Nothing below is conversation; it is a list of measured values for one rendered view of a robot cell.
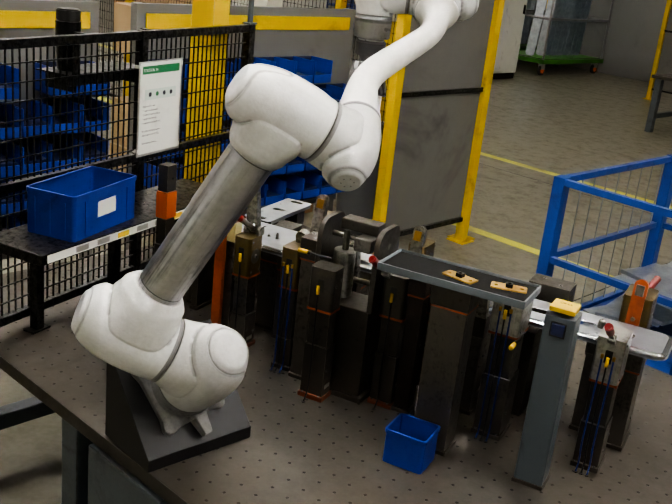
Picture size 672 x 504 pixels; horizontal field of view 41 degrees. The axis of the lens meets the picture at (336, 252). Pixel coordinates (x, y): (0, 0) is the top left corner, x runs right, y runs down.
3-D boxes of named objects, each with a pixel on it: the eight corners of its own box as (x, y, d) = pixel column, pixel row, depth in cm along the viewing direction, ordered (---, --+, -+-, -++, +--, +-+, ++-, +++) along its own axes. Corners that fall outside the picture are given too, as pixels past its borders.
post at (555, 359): (549, 476, 223) (584, 312, 208) (541, 491, 216) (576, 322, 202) (519, 466, 226) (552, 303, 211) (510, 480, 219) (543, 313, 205)
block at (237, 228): (234, 332, 282) (242, 220, 270) (227, 336, 279) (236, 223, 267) (224, 329, 283) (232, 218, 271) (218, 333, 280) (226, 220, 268)
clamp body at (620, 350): (605, 460, 234) (635, 331, 222) (594, 481, 224) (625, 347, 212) (576, 450, 237) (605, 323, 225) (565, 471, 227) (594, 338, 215)
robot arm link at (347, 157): (397, 116, 185) (343, 82, 180) (390, 180, 173) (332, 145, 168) (359, 152, 193) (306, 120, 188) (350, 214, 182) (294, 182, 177)
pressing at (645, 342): (677, 335, 241) (679, 330, 241) (664, 365, 222) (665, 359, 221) (242, 218, 298) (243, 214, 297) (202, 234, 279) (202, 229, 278)
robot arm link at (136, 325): (146, 397, 199) (53, 357, 190) (151, 351, 212) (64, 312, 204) (349, 122, 170) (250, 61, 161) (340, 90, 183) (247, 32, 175)
